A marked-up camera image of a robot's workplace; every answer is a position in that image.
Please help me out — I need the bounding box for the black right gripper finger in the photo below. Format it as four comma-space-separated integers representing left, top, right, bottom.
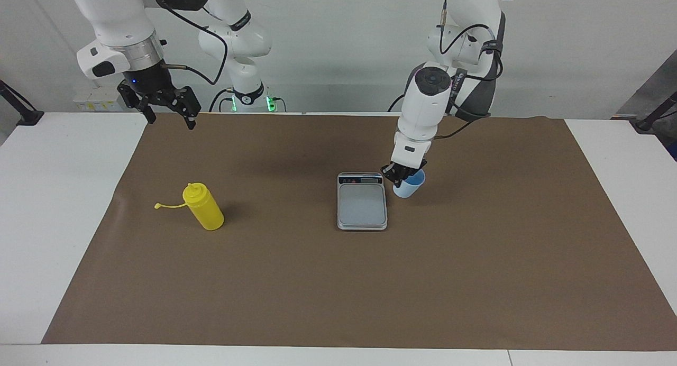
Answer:
116, 81, 157, 125
156, 86, 202, 130

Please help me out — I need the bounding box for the light blue plastic cup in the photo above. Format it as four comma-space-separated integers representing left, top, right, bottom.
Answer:
393, 169, 426, 198

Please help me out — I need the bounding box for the yellow squeeze bottle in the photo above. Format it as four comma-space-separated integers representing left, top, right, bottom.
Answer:
154, 182, 225, 231

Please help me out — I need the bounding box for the silver digital kitchen scale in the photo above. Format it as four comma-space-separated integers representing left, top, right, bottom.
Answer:
337, 172, 388, 231

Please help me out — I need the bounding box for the black clamp stand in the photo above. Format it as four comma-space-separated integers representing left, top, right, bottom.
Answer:
0, 79, 44, 126
635, 90, 677, 133

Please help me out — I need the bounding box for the brown paper mat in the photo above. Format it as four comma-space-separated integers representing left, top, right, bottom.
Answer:
41, 112, 677, 352

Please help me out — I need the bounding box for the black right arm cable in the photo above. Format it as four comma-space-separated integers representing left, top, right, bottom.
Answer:
142, 0, 230, 86

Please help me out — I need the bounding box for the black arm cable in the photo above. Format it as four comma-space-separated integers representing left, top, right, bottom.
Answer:
438, 0, 504, 141
142, 0, 230, 86

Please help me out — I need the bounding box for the white wall socket strip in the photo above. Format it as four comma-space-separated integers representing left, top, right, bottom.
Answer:
73, 88, 123, 112

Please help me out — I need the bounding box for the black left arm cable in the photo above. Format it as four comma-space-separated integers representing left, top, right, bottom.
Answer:
438, 0, 504, 141

